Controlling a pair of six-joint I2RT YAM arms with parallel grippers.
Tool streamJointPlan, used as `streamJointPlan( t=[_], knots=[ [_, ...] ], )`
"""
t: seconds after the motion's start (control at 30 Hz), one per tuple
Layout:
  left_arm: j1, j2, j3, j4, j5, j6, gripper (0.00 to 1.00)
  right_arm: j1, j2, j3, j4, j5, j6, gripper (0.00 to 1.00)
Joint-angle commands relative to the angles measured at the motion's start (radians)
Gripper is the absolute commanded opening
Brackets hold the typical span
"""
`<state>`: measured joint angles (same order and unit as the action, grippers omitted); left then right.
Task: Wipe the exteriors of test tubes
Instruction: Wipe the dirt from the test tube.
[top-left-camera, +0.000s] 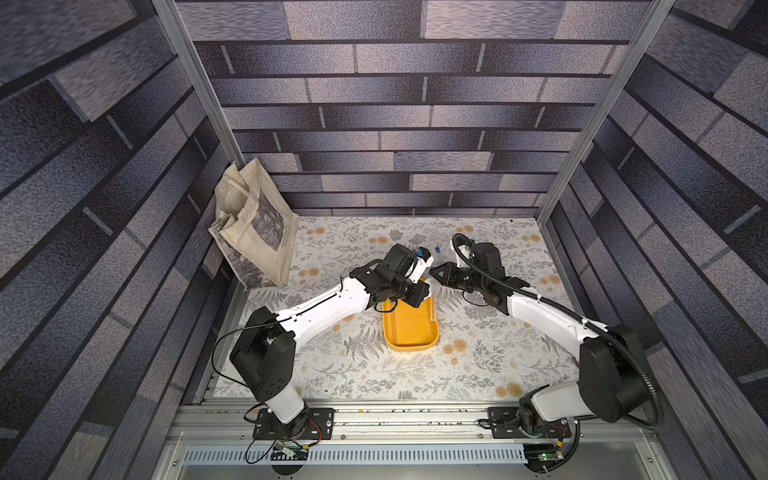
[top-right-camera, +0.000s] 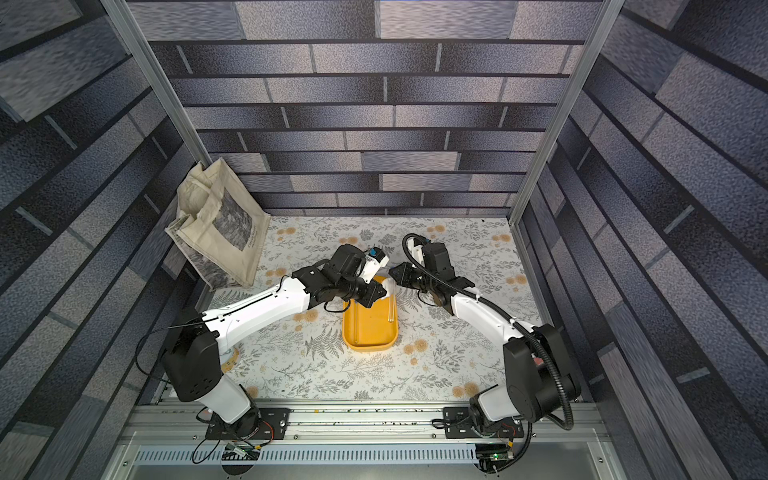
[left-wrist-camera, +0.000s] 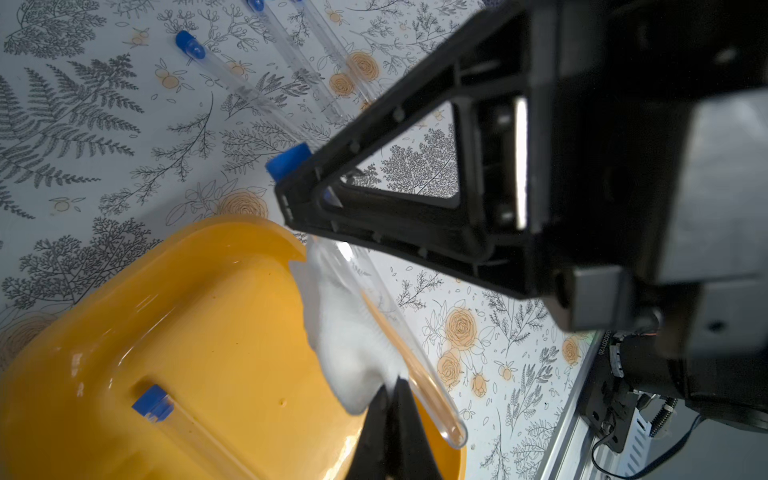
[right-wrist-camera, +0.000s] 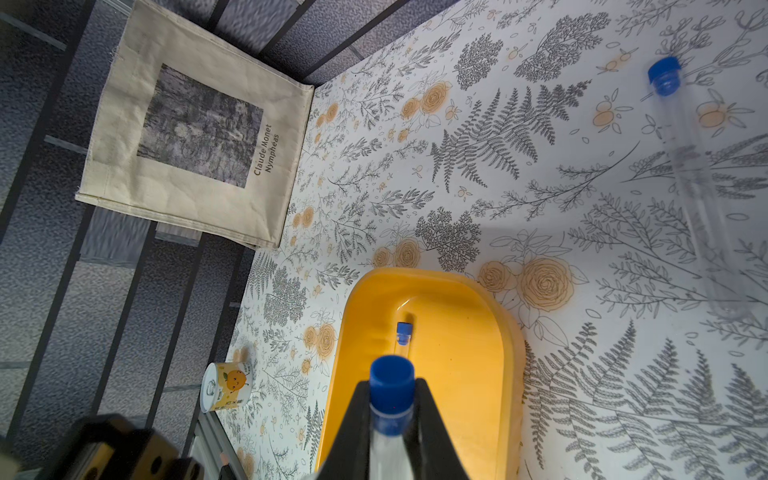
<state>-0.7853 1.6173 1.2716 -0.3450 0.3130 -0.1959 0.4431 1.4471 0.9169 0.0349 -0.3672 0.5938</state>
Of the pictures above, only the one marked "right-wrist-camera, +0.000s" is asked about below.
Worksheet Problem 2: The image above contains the small orange print can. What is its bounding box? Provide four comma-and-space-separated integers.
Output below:
200, 362, 253, 413

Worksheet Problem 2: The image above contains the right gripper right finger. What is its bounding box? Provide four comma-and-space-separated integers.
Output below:
404, 378, 468, 480

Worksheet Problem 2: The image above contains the clear test tube blue cap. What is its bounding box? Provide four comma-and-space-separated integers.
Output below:
394, 322, 413, 359

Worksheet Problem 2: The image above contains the yellow plastic tray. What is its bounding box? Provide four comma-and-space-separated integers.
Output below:
315, 268, 526, 479

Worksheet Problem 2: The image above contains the beige canvas tote bag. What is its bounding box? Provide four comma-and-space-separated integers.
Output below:
75, 1, 314, 248

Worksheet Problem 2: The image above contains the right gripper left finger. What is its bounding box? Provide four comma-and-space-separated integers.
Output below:
317, 381, 371, 480

